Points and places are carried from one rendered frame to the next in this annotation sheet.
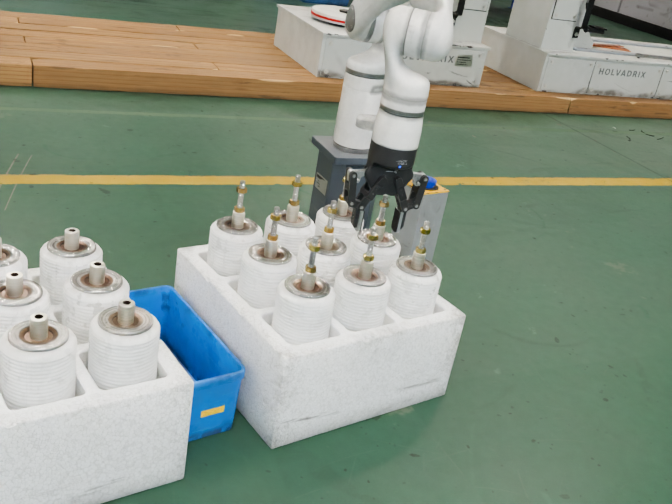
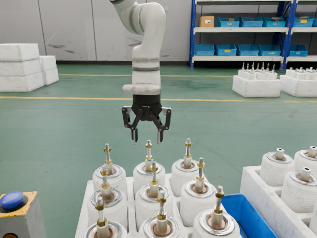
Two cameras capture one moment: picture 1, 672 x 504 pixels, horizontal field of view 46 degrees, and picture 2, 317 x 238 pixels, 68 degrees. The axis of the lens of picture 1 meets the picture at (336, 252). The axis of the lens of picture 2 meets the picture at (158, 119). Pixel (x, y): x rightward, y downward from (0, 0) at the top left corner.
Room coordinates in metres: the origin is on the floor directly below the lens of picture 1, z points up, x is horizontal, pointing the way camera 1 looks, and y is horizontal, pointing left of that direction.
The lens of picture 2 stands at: (1.73, 0.29, 0.62)
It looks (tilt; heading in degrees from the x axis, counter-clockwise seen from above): 19 degrees down; 211
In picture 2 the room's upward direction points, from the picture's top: straight up
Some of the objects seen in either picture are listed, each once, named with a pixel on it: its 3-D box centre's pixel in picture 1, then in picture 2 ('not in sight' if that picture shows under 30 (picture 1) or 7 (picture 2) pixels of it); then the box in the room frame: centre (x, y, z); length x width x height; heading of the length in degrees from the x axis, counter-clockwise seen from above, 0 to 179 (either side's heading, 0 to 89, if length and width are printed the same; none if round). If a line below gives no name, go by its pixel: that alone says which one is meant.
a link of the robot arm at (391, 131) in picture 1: (394, 119); (144, 78); (1.24, -0.05, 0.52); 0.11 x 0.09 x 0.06; 22
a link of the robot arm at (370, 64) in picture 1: (372, 39); not in sight; (1.76, 0.01, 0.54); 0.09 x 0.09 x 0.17; 24
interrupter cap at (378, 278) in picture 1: (364, 276); (149, 168); (1.22, -0.06, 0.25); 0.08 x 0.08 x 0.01
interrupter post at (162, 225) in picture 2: (292, 213); (162, 223); (1.40, 0.09, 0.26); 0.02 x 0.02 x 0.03
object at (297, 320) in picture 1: (299, 334); (186, 190); (1.14, 0.04, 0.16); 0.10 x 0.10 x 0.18
